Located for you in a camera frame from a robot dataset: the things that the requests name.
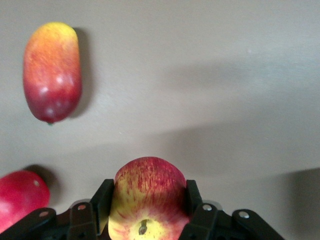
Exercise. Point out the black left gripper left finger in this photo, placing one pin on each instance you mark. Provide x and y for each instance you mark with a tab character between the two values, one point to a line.
75	222

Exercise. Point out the brown table mat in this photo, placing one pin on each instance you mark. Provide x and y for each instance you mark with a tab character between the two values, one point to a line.
200	75

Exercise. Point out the red yellow apple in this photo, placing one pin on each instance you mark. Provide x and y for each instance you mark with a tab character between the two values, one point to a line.
150	195

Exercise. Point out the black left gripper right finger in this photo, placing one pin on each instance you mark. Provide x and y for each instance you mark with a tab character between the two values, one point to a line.
212	225

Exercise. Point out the red yellow mango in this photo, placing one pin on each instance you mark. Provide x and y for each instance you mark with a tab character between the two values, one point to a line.
52	72

